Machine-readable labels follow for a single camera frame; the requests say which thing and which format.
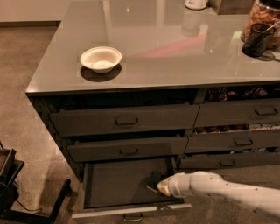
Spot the dark kitchen island cabinet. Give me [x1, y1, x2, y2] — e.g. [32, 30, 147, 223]
[26, 0, 280, 177]

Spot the white paper bowl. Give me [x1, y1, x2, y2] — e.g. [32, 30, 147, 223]
[80, 46, 123, 74]

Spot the black mesh cup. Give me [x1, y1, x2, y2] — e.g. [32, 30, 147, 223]
[242, 23, 277, 58]

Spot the middle left drawer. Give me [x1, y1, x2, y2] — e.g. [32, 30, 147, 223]
[67, 136, 188, 162]

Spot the glass jar of snacks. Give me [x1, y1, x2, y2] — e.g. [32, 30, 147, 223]
[241, 0, 280, 50]

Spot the open bottom left drawer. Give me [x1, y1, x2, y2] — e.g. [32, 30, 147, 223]
[72, 157, 191, 224]

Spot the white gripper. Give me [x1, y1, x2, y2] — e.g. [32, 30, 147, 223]
[157, 172, 191, 198]

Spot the white container on counter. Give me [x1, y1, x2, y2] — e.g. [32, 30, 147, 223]
[185, 0, 208, 11]

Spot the top right drawer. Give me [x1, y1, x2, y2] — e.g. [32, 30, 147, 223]
[195, 98, 280, 127]

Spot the top left drawer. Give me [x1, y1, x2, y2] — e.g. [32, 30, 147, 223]
[50, 104, 199, 137]

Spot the middle right drawer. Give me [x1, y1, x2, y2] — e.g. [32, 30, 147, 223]
[185, 129, 280, 153]

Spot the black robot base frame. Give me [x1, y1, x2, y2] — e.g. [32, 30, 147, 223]
[0, 143, 72, 224]

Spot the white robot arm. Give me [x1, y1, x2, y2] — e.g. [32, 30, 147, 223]
[157, 171, 280, 218]

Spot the green and yellow sponge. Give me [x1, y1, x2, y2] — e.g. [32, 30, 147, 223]
[146, 171, 165, 193]

